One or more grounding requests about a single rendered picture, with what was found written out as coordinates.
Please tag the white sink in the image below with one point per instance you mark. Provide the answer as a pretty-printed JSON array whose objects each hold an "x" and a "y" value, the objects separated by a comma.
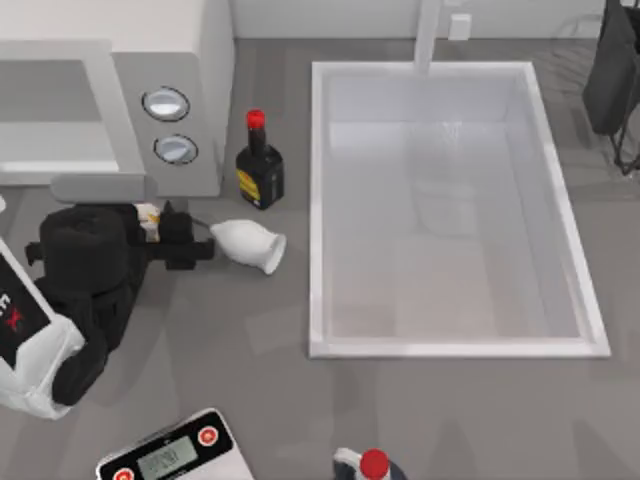
[{"x": 450, "y": 210}]

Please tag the large grey microwave knob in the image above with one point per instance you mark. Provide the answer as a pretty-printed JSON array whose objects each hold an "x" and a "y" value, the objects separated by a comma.
[{"x": 165, "y": 103}]

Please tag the tall white tap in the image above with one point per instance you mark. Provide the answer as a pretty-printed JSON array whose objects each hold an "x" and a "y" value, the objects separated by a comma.
[{"x": 425, "y": 35}]

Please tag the pale microwave oven door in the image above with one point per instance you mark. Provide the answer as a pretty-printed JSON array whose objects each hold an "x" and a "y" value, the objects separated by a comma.
[{"x": 107, "y": 125}]

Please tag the white wall socket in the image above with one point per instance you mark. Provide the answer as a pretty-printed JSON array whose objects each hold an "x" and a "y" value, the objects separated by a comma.
[{"x": 459, "y": 27}]

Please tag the black bottle with red cap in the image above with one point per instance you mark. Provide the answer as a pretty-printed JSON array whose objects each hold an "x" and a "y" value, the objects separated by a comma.
[{"x": 260, "y": 175}]

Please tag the pale microwave oven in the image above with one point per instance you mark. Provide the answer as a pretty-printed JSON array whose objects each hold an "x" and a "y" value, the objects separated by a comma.
[{"x": 205, "y": 100}]

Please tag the small grey microwave knob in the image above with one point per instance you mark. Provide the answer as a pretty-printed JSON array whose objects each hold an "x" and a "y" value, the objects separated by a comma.
[{"x": 175, "y": 149}]

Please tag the white cup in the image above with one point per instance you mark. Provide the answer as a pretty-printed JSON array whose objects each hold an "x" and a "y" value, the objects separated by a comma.
[{"x": 250, "y": 245}]

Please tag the grey bottle with red cap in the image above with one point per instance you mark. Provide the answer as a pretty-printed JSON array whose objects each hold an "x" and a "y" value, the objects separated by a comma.
[{"x": 372, "y": 465}]

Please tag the black and silver kitchen scale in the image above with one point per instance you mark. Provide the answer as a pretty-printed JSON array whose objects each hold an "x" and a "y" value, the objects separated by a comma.
[{"x": 175, "y": 450}]

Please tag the small cream yellow box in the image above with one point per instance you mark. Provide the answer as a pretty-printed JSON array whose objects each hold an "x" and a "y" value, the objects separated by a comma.
[{"x": 148, "y": 220}]

